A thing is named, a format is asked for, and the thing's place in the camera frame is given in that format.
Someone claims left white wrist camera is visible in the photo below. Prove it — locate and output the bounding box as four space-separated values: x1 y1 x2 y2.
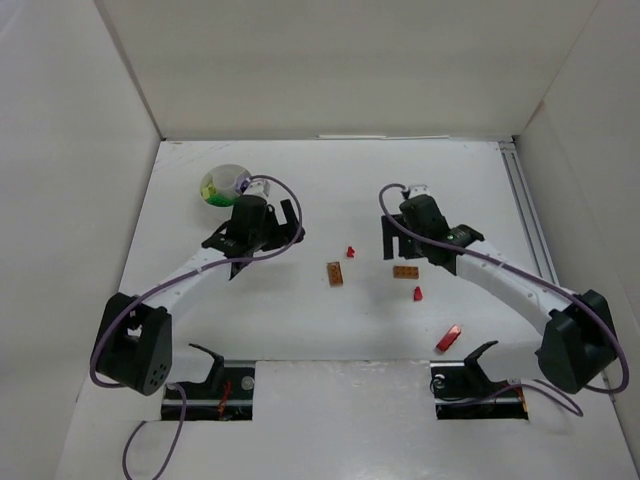
245 179 271 199

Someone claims dark green lego plate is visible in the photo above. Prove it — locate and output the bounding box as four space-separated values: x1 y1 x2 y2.
206 195 235 208

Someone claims red lego brick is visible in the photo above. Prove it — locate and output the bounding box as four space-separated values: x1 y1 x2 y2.
435 325 462 353

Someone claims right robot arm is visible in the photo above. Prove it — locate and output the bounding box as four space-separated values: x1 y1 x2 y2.
381 190 629 394

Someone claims orange lego plate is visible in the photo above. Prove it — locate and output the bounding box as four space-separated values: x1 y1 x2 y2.
392 265 420 280

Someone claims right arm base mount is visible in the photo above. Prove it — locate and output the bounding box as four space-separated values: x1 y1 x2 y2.
429 340 529 421

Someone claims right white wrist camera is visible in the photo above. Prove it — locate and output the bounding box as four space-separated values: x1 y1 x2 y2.
401 184 431 200

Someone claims white round divided container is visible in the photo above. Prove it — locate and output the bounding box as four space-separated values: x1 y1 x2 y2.
200 164 251 205

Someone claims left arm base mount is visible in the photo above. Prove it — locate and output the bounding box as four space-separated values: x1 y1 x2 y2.
160 343 256 422

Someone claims pale yellow-green lego piece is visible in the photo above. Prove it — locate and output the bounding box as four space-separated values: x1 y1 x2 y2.
201 184 216 201

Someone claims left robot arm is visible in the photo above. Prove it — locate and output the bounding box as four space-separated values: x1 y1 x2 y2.
89 195 304 396

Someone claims purple lego assembly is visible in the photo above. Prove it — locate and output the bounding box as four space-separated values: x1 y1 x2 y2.
236 175 251 195

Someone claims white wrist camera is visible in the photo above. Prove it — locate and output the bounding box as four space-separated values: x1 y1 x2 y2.
401 184 431 200
245 179 271 199

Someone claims orange lego brick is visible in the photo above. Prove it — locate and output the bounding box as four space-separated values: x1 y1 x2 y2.
327 261 344 287

